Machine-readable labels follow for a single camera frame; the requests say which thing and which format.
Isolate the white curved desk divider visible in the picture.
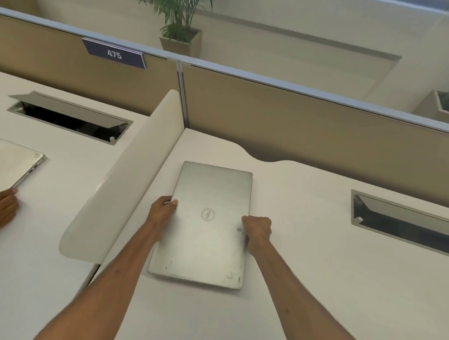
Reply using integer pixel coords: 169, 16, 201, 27
58, 83, 187, 269

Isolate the person's left forearm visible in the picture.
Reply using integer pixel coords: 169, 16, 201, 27
34, 213, 162, 340

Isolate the person's right hand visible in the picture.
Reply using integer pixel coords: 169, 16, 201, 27
240, 215, 274, 248

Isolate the person's right forearm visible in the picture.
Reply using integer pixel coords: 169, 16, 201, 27
241, 238, 384, 340

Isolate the grey desk cable flap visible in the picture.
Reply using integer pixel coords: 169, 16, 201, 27
5, 90, 135, 147
347, 189, 449, 260

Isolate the blue desk number sign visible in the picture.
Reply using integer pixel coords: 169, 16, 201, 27
80, 37, 148, 70

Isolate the beige partition panel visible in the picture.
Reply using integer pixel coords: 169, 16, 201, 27
0, 6, 187, 129
170, 59, 449, 213

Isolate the silver laptop with sticker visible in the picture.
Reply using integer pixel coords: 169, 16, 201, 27
0, 133, 48, 195

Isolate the person's left hand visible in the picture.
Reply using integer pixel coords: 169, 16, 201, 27
146, 194, 179, 232

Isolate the green palm plant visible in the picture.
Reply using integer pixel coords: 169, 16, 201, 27
137, 0, 237, 46

